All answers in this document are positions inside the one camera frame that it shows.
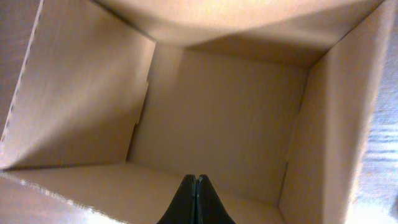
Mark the brown cardboard box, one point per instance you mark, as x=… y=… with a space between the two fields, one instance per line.
x=116 y=101

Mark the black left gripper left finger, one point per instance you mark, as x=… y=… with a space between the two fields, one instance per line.
x=181 y=210

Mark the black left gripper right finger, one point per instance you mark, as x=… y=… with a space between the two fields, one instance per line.
x=209 y=208

